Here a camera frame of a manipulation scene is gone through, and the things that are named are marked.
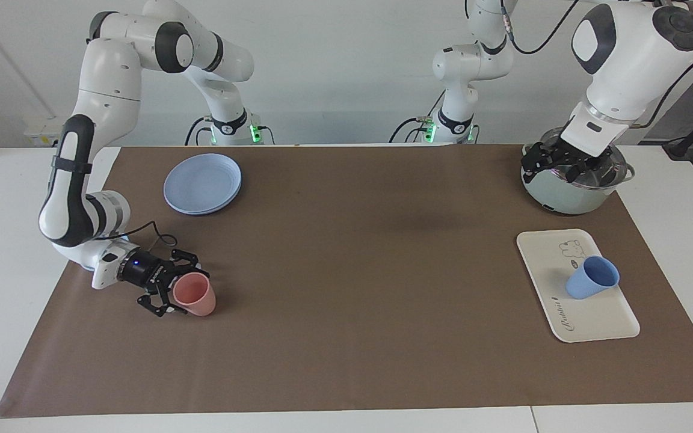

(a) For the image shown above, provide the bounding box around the blue plastic cup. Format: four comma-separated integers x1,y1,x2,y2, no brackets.
565,256,621,300

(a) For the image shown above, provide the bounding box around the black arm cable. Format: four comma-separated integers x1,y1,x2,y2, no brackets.
500,0,693,128
94,220,177,248

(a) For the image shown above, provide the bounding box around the pink plastic cup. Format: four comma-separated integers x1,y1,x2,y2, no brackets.
172,272,217,317

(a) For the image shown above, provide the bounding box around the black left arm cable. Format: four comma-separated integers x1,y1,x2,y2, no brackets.
500,0,693,128

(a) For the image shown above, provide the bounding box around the mint green cooking pot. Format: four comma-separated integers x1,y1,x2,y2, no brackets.
521,129,636,215

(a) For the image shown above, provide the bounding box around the brown table mat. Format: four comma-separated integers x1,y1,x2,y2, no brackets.
0,144,693,419

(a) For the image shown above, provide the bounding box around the black base cable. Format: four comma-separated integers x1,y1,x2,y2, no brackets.
184,116,214,146
389,90,445,144

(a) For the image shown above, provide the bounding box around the blue plate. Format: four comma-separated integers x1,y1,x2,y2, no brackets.
163,153,242,216

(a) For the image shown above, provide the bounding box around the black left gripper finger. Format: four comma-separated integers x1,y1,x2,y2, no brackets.
566,150,615,183
521,143,561,181

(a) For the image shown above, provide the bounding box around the white power strip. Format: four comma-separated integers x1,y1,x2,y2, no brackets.
25,117,64,147

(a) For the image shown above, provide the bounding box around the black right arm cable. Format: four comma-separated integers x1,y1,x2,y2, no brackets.
94,220,177,248

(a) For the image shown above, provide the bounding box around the cream rabbit print tray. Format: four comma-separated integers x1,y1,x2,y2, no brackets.
516,229,641,343

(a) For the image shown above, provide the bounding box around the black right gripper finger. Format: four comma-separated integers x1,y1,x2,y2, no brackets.
137,280,182,318
169,248,210,277

